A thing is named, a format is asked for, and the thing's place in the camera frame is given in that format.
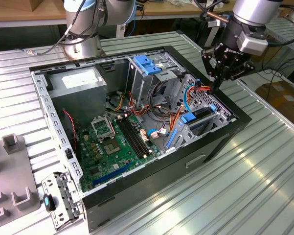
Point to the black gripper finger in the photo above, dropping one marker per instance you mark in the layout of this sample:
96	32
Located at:
244	69
210	63

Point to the black open PC case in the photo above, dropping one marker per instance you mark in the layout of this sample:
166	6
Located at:
149	181

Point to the black RAM slot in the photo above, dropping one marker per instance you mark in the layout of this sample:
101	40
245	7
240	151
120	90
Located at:
136	137
128	137

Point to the grey power supply unit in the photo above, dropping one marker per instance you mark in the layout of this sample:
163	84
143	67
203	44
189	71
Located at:
78	102

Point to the metal expansion bracket plate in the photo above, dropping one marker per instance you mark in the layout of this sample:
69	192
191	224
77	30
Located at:
50	183

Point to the grey optical drive cage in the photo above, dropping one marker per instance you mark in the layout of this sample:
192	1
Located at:
142	88

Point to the black latch with blue tab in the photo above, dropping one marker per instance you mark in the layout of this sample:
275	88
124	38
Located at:
47	202

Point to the CPU socket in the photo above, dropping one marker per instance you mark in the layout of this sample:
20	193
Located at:
111	147

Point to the hard disk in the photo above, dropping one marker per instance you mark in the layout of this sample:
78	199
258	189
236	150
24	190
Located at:
200	113

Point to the grey parts rack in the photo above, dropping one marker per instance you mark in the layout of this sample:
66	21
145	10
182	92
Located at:
12	171

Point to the green motherboard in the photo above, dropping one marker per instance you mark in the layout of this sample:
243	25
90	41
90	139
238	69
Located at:
100	166

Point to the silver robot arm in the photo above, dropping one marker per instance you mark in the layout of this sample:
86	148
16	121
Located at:
254	12

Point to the wooden desk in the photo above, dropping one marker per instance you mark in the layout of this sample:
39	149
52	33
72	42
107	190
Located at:
161	8

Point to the small metal slat table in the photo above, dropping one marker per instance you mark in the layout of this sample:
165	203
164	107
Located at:
286	27

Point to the brown cardboard box on floor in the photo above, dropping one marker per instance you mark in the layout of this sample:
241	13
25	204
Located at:
283	98

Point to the blue expansion slot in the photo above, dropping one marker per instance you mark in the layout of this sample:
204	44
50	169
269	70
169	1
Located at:
112	174

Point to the grey metal disk bay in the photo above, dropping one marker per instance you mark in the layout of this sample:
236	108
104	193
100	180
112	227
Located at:
186	135

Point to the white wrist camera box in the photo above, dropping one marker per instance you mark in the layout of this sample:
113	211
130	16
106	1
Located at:
253	44

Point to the blue plastic drive latch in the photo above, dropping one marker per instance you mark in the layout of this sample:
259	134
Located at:
144	63

